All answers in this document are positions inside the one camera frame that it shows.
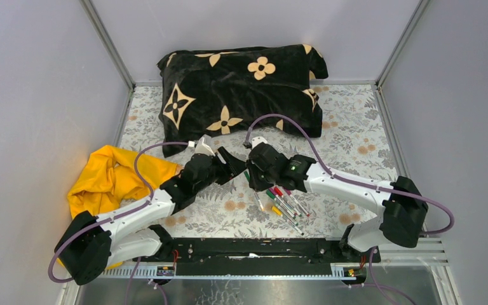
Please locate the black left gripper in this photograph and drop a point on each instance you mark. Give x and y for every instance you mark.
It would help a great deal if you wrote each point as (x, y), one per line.
(233, 167)

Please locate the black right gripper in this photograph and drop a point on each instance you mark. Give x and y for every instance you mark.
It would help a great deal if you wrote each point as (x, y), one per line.
(254, 183)

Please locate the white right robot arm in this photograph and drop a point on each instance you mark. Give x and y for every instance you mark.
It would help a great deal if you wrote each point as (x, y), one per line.
(399, 211)

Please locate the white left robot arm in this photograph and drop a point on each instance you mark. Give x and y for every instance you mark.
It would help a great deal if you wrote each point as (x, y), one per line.
(92, 243)

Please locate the black floral pillow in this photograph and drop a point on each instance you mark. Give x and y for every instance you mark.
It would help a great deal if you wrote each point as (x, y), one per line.
(219, 92)

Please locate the yellow cloth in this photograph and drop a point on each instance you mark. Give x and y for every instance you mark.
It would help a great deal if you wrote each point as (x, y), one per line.
(109, 177)

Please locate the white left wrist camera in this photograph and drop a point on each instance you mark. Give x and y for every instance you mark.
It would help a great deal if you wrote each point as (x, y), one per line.
(204, 145)

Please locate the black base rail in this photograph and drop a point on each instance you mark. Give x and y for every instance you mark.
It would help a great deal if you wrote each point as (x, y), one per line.
(306, 257)

